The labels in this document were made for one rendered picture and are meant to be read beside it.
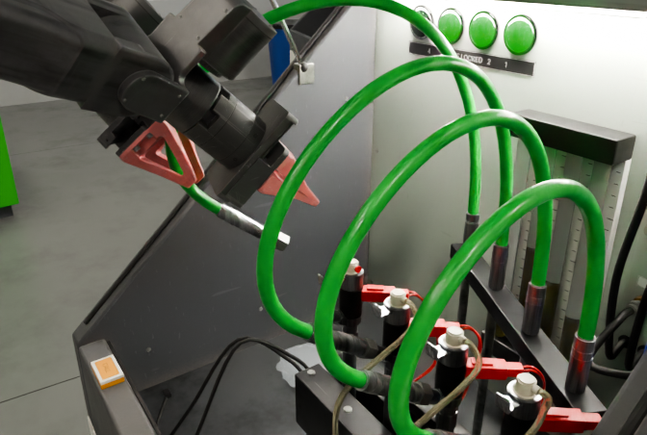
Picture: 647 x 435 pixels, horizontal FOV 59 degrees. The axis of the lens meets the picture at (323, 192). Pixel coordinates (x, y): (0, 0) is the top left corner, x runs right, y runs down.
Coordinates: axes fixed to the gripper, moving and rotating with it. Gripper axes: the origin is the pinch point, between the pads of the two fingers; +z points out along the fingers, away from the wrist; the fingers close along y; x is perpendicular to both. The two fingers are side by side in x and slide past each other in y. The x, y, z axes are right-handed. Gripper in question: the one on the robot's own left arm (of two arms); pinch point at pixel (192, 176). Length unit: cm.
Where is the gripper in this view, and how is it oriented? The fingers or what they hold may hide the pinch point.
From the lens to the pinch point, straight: 67.2
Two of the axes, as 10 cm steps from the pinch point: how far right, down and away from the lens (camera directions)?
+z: 6.8, 7.3, 0.7
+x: -7.3, 6.6, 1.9
